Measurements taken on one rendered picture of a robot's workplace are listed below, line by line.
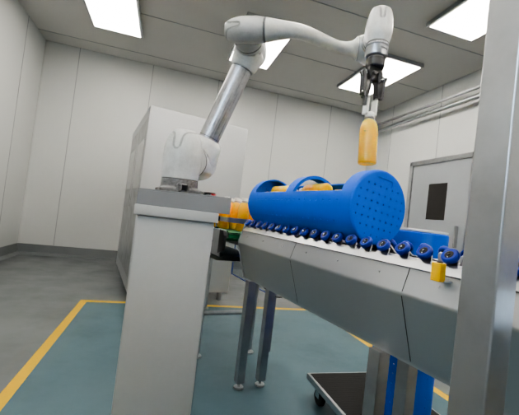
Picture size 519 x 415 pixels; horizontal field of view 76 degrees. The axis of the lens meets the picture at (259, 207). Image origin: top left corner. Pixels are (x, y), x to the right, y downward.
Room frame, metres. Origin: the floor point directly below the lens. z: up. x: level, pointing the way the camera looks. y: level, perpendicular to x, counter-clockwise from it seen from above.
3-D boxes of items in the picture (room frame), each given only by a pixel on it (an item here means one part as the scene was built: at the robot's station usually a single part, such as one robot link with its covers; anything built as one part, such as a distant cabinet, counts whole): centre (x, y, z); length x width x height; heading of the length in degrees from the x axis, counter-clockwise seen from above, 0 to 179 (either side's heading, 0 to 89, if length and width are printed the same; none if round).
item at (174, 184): (1.42, 0.35, 1.09); 0.22 x 0.18 x 0.06; 23
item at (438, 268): (0.85, -0.49, 0.92); 0.08 x 0.03 x 0.05; 116
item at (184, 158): (1.45, 0.36, 1.23); 0.18 x 0.16 x 0.22; 172
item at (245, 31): (1.44, 0.16, 1.81); 0.18 x 0.14 x 0.13; 82
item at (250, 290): (1.97, 0.00, 0.31); 0.06 x 0.06 x 0.63; 26
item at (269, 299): (2.03, -0.13, 0.31); 0.06 x 0.06 x 0.63; 26
